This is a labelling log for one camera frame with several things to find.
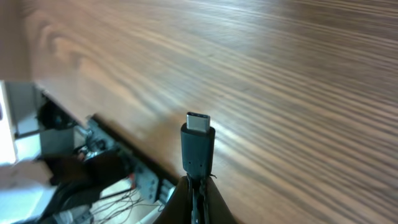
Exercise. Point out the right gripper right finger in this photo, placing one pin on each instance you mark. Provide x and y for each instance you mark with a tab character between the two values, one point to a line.
215	209

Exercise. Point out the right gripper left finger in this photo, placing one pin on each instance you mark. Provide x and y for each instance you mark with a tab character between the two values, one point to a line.
178	209

